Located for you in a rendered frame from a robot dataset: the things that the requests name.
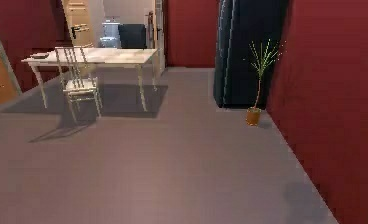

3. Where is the large black plastic trash can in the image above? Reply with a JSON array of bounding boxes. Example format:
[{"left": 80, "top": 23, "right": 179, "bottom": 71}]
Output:
[{"left": 117, "top": 23, "right": 148, "bottom": 50}]

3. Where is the green plant in orange pot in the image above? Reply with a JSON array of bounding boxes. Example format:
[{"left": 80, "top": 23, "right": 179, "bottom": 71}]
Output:
[{"left": 243, "top": 38, "right": 287, "bottom": 127}]

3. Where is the black fridge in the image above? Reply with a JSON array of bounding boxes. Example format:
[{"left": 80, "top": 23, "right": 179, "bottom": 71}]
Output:
[{"left": 212, "top": 0, "right": 290, "bottom": 110}]

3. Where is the white open door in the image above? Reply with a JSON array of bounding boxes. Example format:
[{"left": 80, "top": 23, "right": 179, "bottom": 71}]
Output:
[{"left": 154, "top": 0, "right": 167, "bottom": 77}]

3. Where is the white wooden table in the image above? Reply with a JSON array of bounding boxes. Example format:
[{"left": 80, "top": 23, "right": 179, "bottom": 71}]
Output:
[{"left": 20, "top": 47, "right": 159, "bottom": 113}]

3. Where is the white wooden chair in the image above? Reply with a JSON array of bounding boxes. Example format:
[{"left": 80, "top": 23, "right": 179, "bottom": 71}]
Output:
[{"left": 54, "top": 45, "right": 103, "bottom": 126}]

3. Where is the light wooden room door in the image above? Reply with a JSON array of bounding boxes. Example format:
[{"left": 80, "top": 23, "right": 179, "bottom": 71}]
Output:
[{"left": 60, "top": 0, "right": 96, "bottom": 49}]

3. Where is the dark flat dish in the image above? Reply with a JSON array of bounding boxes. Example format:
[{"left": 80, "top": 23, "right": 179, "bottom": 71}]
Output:
[{"left": 29, "top": 52, "right": 50, "bottom": 60}]

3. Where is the brown wooden door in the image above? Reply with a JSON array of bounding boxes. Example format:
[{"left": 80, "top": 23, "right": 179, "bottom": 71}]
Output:
[{"left": 0, "top": 22, "right": 23, "bottom": 109}]

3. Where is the black door handle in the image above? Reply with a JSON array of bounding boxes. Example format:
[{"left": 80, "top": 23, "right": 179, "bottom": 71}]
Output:
[{"left": 70, "top": 23, "right": 91, "bottom": 40}]

